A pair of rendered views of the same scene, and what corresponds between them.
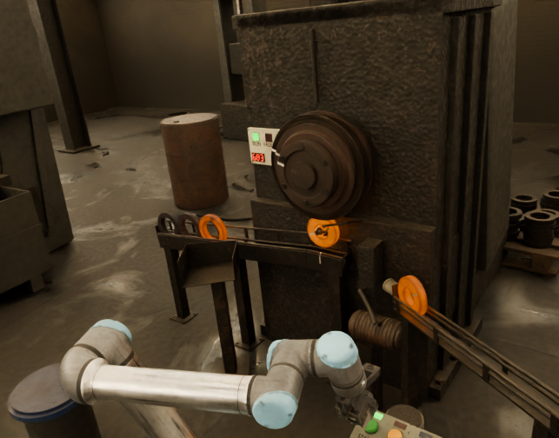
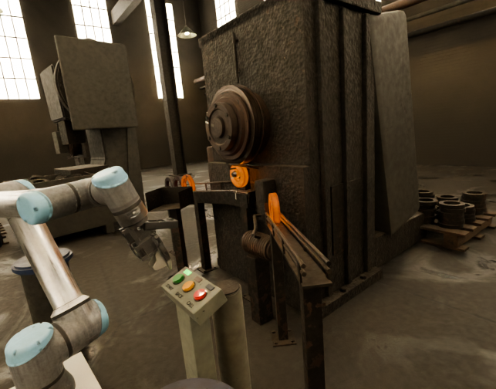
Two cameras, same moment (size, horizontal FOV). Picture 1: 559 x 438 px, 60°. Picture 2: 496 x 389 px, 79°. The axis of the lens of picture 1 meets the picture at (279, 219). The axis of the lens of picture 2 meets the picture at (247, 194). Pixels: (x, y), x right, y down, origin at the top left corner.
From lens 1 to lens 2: 0.97 m
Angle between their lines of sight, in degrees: 17
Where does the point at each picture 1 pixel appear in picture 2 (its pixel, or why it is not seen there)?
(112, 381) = not seen: outside the picture
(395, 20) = (275, 9)
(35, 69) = (129, 105)
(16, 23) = (120, 79)
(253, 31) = (207, 45)
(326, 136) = (231, 98)
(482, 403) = (355, 326)
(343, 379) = (109, 202)
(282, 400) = (31, 195)
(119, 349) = not seen: hidden behind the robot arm
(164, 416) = (42, 252)
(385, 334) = (260, 244)
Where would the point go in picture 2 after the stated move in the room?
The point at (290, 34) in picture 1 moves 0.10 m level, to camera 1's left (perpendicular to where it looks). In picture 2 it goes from (224, 40) to (210, 42)
